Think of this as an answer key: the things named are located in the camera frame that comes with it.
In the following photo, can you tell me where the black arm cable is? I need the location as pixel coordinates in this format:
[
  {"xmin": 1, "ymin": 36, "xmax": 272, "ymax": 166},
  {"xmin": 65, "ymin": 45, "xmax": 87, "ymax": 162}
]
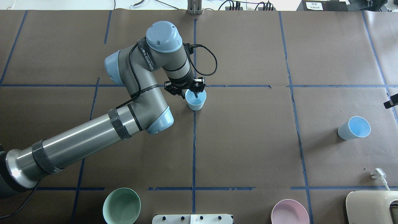
[{"xmin": 185, "ymin": 44, "xmax": 218, "ymax": 77}]

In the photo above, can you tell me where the black box with label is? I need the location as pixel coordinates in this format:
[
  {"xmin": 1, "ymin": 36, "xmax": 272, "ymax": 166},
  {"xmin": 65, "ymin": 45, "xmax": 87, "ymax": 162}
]
[{"xmin": 296, "ymin": 0, "xmax": 348, "ymax": 12}]

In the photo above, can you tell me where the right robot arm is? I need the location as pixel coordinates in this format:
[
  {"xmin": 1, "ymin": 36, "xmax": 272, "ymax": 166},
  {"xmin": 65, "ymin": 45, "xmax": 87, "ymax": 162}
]
[{"xmin": 383, "ymin": 94, "xmax": 398, "ymax": 109}]

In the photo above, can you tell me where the pale blue cup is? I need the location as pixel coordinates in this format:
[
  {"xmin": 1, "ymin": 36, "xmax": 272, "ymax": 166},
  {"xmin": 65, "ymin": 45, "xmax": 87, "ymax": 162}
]
[{"xmin": 185, "ymin": 90, "xmax": 207, "ymax": 111}]

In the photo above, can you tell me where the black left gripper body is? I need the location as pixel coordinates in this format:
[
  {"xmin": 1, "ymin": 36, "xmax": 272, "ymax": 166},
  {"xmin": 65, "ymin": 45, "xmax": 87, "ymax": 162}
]
[{"xmin": 164, "ymin": 76, "xmax": 205, "ymax": 96}]

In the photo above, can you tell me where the aluminium frame post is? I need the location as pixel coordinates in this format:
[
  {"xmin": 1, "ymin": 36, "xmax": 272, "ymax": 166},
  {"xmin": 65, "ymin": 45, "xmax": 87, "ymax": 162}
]
[{"xmin": 187, "ymin": 0, "xmax": 203, "ymax": 15}]

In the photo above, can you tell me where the green bowl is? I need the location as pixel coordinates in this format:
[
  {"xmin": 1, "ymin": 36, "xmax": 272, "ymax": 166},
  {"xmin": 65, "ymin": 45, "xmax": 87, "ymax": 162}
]
[{"xmin": 102, "ymin": 188, "xmax": 141, "ymax": 224}]

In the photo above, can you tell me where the pink bowl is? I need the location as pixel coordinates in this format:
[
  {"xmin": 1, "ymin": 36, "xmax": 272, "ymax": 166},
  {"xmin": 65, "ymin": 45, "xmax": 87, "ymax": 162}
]
[{"xmin": 270, "ymin": 199, "xmax": 310, "ymax": 224}]

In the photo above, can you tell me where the white toaster power cord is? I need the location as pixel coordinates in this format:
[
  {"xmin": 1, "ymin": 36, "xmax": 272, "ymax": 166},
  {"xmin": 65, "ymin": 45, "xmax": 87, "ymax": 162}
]
[{"xmin": 370, "ymin": 168, "xmax": 391, "ymax": 191}]

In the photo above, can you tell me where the black power strip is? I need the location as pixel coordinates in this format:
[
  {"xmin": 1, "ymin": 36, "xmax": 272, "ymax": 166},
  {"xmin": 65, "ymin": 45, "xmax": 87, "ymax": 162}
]
[{"xmin": 218, "ymin": 0, "xmax": 276, "ymax": 11}]

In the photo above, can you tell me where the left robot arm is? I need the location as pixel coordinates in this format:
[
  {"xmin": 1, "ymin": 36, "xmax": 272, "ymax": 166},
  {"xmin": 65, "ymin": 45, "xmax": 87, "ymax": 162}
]
[{"xmin": 1, "ymin": 21, "xmax": 205, "ymax": 199}]

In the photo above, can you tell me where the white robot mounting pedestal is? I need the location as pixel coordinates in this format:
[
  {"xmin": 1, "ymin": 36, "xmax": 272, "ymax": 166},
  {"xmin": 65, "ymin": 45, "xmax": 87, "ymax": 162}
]
[{"xmin": 152, "ymin": 214, "xmax": 234, "ymax": 224}]

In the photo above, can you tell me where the cream toaster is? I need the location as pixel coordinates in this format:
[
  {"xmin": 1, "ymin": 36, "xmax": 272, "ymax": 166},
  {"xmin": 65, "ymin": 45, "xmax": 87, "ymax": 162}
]
[{"xmin": 345, "ymin": 190, "xmax": 398, "ymax": 224}]

